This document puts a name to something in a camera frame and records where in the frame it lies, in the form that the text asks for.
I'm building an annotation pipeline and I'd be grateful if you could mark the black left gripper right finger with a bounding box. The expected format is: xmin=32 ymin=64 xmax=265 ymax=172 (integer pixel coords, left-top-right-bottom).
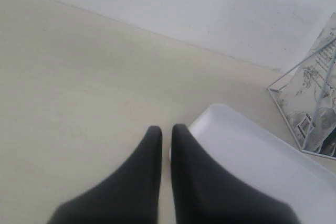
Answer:
xmin=171 ymin=124 xmax=300 ymax=223

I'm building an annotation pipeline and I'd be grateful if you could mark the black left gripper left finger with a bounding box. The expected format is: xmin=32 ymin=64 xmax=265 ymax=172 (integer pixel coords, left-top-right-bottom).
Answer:
xmin=49 ymin=126 xmax=163 ymax=223

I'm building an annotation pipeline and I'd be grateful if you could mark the grey white illustrated book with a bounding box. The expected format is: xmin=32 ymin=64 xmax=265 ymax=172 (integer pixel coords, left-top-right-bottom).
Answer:
xmin=277 ymin=14 xmax=335 ymax=155

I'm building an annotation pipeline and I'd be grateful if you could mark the white plastic tray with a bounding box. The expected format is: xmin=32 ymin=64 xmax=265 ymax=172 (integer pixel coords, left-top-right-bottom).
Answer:
xmin=187 ymin=104 xmax=335 ymax=223

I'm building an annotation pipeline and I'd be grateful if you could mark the white wire book rack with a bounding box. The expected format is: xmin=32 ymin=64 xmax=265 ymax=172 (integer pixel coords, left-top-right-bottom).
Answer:
xmin=267 ymin=39 xmax=335 ymax=159

